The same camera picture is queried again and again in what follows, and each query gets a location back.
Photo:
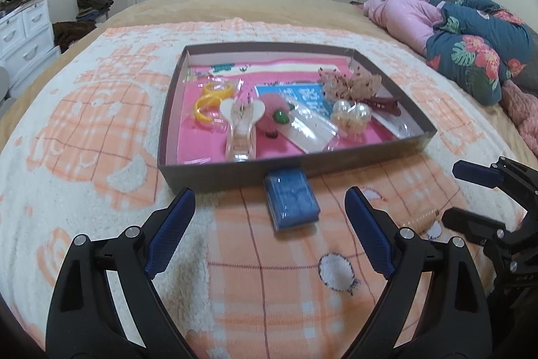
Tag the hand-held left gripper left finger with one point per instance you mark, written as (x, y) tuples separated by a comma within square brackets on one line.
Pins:
[(170, 233)]

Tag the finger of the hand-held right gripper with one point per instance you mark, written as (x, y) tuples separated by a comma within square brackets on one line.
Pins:
[(475, 173), (470, 222)]

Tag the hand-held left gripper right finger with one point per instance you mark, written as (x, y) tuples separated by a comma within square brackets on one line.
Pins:
[(370, 233)]

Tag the shallow brown cardboard box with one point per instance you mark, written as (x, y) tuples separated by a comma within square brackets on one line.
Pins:
[(201, 178)]

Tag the small blue box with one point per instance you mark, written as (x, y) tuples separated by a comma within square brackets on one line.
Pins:
[(292, 199)]

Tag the dark red hair clip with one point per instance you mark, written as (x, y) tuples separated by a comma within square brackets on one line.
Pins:
[(384, 105)]

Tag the yellow hair claw clip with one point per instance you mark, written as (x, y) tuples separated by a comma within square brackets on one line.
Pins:
[(201, 106)]

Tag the dotted lace hair bow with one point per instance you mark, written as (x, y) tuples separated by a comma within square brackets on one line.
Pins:
[(349, 85)]

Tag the yellow bangle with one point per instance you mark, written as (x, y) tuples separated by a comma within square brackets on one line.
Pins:
[(227, 92)]

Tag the pink fluffy pompom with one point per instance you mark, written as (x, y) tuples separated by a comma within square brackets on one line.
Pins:
[(269, 111)]

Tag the pink knitted blanket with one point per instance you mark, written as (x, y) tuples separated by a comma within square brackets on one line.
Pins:
[(523, 119)]

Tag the clear plastic packet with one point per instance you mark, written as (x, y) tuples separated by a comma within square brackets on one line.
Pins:
[(315, 130)]

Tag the cream hair claw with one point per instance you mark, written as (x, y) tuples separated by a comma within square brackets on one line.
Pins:
[(241, 132)]

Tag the green heart ornament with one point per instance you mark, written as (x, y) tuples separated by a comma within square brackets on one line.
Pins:
[(280, 117)]

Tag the white orange printed blanket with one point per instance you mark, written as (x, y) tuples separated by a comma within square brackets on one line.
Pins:
[(105, 90)]

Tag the pink quilt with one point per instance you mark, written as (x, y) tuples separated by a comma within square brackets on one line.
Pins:
[(407, 22)]

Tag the dark clothes pile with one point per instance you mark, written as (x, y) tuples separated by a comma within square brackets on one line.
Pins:
[(94, 5)]

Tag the bed with tan sheet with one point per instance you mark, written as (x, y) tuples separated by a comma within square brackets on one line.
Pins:
[(252, 8)]

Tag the white drawer cabinet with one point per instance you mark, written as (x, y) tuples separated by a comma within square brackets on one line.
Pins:
[(25, 39)]

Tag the black set-top box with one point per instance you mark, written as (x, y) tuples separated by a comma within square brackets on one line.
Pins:
[(21, 1)]

